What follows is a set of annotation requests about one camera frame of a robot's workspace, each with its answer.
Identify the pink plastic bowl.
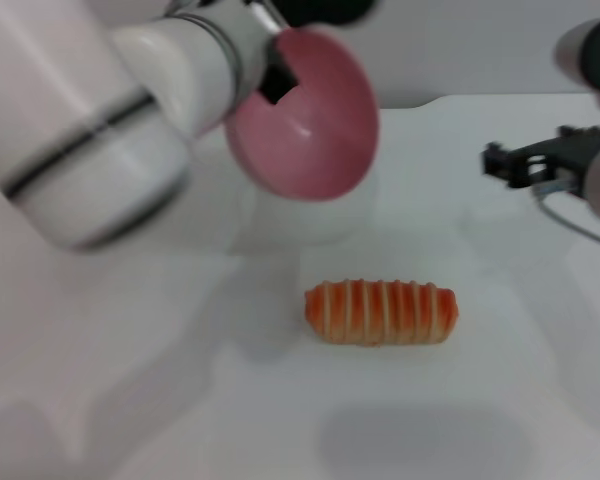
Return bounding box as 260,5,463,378
223,27,383,203

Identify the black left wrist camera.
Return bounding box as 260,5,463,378
244,0,377,36

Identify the orange striped bread roll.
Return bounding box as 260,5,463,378
303,278,462,348

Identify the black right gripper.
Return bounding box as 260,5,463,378
481,125,600,190

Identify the right arm cable with plug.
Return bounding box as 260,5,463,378
533,178,600,254

